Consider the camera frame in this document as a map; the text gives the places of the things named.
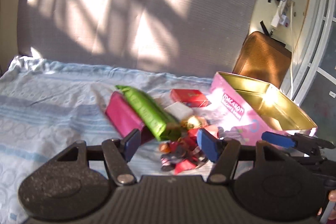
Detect magenta leather pouch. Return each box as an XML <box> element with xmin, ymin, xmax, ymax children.
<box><xmin>105</xmin><ymin>92</ymin><xmax>154</xmax><ymax>144</ymax></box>

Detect pink macaron biscuit tin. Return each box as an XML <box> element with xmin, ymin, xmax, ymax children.
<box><xmin>209</xmin><ymin>72</ymin><xmax>317</xmax><ymax>145</ymax></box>

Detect green snack packet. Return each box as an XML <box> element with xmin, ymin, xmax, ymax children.
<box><xmin>116</xmin><ymin>85</ymin><xmax>182</xmax><ymax>141</ymax></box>

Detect person's right hand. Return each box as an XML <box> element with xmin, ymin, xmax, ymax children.
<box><xmin>318</xmin><ymin>190</ymin><xmax>336</xmax><ymax>220</ymax></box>

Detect red candy wrappers pile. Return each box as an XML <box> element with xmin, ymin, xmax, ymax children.
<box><xmin>159</xmin><ymin>125</ymin><xmax>219</xmax><ymax>174</ymax></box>

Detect gold round ornament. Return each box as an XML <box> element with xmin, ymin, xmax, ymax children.
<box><xmin>181</xmin><ymin>115</ymin><xmax>209</xmax><ymax>130</ymax></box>

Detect white USB charger plug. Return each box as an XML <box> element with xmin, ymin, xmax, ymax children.
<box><xmin>164</xmin><ymin>102</ymin><xmax>194</xmax><ymax>122</ymax></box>

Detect red cigarette box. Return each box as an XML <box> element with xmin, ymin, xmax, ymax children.
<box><xmin>170</xmin><ymin>89</ymin><xmax>211</xmax><ymax>108</ymax></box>

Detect brown woven cushion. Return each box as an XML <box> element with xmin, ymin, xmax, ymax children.
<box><xmin>232</xmin><ymin>31</ymin><xmax>291</xmax><ymax>88</ymax></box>

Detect blue patterned bed sheet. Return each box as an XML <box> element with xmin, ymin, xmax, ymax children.
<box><xmin>1</xmin><ymin>56</ymin><xmax>212</xmax><ymax>223</ymax></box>

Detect white power strip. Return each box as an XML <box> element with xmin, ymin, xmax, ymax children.
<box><xmin>270</xmin><ymin>0</ymin><xmax>294</xmax><ymax>29</ymax></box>

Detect grey ribbed sofa backrest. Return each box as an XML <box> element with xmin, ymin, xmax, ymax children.
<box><xmin>17</xmin><ymin>0</ymin><xmax>256</xmax><ymax>77</ymax></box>

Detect white window frame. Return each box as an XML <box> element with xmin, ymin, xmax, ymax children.
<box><xmin>292</xmin><ymin>0</ymin><xmax>335</xmax><ymax>105</ymax></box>

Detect white power cable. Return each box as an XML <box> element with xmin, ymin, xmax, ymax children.
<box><xmin>287</xmin><ymin>2</ymin><xmax>296</xmax><ymax>100</ymax></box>

